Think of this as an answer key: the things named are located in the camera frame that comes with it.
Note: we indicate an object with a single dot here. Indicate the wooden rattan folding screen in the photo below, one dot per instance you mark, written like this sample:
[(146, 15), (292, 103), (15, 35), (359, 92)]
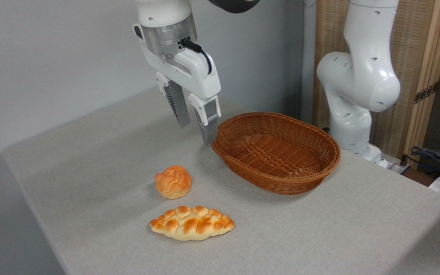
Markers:
[(411, 38)]

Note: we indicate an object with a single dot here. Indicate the brown wicker basket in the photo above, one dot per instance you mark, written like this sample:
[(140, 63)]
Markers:
[(277, 152)]

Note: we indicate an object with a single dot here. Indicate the round orange bread bun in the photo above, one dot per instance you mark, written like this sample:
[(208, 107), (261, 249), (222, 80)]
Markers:
[(173, 182)]

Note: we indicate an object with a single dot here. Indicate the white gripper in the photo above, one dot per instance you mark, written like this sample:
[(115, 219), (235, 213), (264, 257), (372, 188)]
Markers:
[(199, 74)]

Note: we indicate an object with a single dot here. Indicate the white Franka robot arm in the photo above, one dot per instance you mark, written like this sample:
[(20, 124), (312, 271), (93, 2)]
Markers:
[(361, 76)]

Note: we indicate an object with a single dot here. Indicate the grey tablecloth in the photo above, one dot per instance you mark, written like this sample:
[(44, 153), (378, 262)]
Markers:
[(90, 183)]

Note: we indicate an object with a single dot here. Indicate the braided golden bread loaf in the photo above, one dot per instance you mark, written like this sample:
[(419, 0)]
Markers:
[(191, 223)]

